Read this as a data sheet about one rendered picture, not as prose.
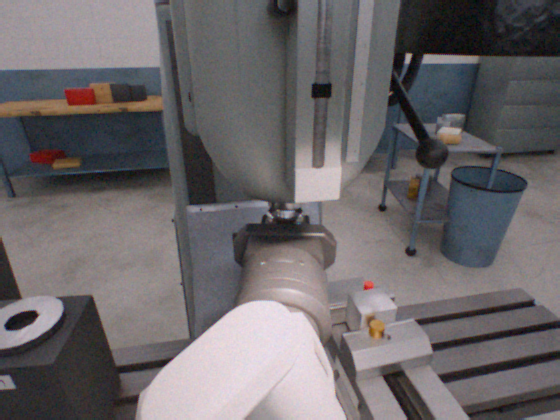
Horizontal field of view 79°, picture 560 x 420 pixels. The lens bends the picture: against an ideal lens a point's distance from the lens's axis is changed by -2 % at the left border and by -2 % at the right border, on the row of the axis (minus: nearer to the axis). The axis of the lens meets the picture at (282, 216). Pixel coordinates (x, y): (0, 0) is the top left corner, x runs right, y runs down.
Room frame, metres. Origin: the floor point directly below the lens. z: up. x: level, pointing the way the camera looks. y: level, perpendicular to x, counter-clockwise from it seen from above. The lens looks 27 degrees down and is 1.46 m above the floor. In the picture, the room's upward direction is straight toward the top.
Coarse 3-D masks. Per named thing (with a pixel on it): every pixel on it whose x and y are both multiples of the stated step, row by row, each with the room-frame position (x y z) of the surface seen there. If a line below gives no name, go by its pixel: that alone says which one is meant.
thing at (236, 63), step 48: (192, 0) 0.31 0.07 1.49; (240, 0) 0.30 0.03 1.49; (384, 0) 0.32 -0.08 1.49; (192, 48) 0.32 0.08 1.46; (240, 48) 0.30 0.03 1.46; (384, 48) 0.33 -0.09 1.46; (192, 96) 0.34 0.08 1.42; (240, 96) 0.30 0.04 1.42; (384, 96) 0.33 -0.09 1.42; (240, 144) 0.30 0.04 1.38; (288, 192) 0.30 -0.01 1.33
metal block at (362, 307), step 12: (348, 300) 0.44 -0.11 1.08; (360, 300) 0.42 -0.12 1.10; (372, 300) 0.42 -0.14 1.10; (384, 300) 0.42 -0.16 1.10; (348, 312) 0.43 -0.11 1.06; (360, 312) 0.40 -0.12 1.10; (372, 312) 0.39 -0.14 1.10; (384, 312) 0.40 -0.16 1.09; (396, 312) 0.40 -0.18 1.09; (348, 324) 0.43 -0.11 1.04; (360, 324) 0.39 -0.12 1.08
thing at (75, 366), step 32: (0, 320) 0.31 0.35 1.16; (32, 320) 0.32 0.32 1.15; (64, 320) 0.32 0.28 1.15; (96, 320) 0.36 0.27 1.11; (0, 352) 0.27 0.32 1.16; (32, 352) 0.27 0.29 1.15; (64, 352) 0.28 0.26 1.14; (96, 352) 0.34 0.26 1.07; (0, 384) 0.25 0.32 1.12; (32, 384) 0.25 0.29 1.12; (64, 384) 0.26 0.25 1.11; (96, 384) 0.31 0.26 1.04; (0, 416) 0.25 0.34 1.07; (32, 416) 0.25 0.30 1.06; (64, 416) 0.26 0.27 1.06; (96, 416) 0.29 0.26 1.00
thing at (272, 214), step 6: (270, 210) 0.39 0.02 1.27; (276, 210) 0.39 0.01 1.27; (300, 210) 0.39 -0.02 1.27; (270, 216) 0.38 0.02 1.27; (276, 216) 0.38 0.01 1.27; (282, 216) 0.38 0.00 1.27; (288, 216) 0.38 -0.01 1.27; (294, 216) 0.38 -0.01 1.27; (300, 216) 0.38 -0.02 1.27; (276, 222) 0.37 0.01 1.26; (282, 222) 0.37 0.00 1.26; (288, 222) 0.37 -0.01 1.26; (294, 222) 0.37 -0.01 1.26
